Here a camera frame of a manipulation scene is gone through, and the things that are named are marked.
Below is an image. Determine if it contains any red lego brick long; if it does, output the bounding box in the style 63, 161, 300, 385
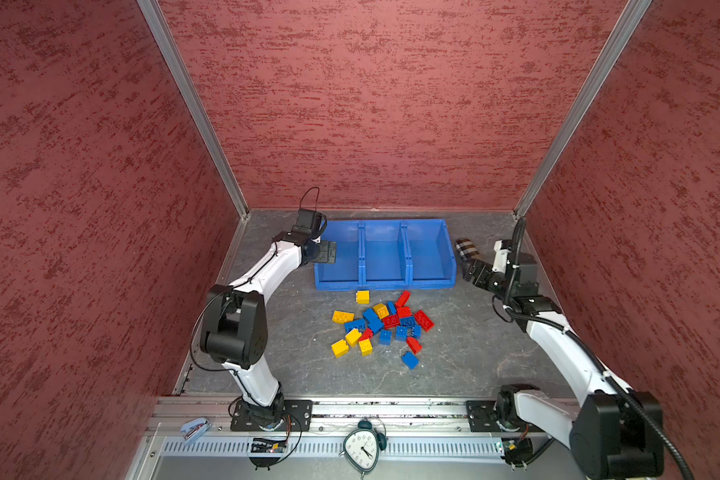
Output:
414, 310, 434, 332

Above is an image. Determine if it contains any yellow lego brick pile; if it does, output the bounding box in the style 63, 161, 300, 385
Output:
372, 303, 390, 320

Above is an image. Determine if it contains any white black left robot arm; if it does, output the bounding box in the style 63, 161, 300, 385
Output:
195, 232, 337, 430

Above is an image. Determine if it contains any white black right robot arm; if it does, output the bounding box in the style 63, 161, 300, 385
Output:
463, 248, 664, 479

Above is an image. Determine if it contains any plaid glasses case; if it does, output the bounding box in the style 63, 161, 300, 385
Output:
455, 238, 482, 263

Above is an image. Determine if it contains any blue left plastic bin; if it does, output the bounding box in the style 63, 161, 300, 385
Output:
314, 221, 360, 291

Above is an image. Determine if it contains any blue plastic bin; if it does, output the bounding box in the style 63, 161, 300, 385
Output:
314, 221, 360, 291
364, 220, 407, 290
406, 219, 456, 290

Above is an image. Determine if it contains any blue right plastic bin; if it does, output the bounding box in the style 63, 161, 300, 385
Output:
406, 219, 456, 290

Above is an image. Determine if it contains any blue middle plastic bin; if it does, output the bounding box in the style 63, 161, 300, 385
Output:
364, 220, 407, 290

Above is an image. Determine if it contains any yellow lego brick small lower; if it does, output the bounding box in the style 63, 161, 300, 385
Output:
358, 339, 373, 357

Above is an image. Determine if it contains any blue lego brick bottom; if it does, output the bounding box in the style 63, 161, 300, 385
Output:
401, 351, 419, 370

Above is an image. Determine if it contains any white alarm clock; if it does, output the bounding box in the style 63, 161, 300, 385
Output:
340, 418, 388, 479

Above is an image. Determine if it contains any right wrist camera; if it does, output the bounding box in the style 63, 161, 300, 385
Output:
504, 252, 539, 302

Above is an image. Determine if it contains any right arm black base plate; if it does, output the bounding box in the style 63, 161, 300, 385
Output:
465, 400, 541, 435

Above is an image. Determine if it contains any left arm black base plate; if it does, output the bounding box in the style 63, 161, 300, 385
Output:
230, 397, 314, 433

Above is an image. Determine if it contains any aluminium front rail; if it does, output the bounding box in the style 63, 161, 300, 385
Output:
125, 394, 583, 480

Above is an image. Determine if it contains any blue stapler on rail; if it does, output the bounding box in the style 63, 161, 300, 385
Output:
180, 417, 211, 445

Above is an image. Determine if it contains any left aluminium corner post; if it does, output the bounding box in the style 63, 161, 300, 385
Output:
137, 0, 250, 221

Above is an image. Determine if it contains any aluminium corner post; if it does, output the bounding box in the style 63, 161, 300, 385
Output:
137, 0, 250, 221
513, 0, 652, 219

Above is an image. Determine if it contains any right aluminium corner post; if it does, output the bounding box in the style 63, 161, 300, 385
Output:
513, 0, 652, 219

